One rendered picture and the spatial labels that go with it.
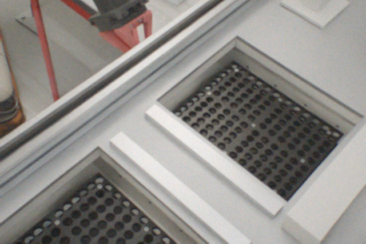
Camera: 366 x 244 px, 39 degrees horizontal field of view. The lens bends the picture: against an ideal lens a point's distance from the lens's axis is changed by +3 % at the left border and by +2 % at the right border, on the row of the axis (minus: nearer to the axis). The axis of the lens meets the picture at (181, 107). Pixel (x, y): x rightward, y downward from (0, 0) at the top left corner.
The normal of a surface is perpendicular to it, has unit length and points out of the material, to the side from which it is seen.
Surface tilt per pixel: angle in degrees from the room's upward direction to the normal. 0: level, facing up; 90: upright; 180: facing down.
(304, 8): 0
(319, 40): 0
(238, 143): 0
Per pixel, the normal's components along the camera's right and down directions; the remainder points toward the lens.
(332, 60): 0.07, -0.61
